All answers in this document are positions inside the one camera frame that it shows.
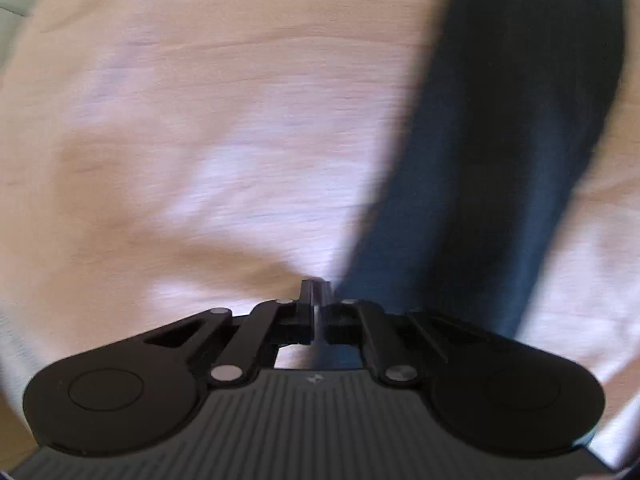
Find dark blue garment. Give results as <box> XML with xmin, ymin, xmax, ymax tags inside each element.
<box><xmin>320</xmin><ymin>0</ymin><xmax>627</xmax><ymax>372</ymax></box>

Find pale pink bed sheet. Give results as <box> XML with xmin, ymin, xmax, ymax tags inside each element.
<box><xmin>0</xmin><ymin>0</ymin><xmax>640</xmax><ymax>467</ymax></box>

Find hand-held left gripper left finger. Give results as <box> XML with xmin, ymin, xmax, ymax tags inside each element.
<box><xmin>144</xmin><ymin>279</ymin><xmax>316</xmax><ymax>387</ymax></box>

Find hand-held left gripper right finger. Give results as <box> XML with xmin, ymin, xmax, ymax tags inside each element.
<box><xmin>316</xmin><ymin>280</ymin><xmax>502</xmax><ymax>387</ymax></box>

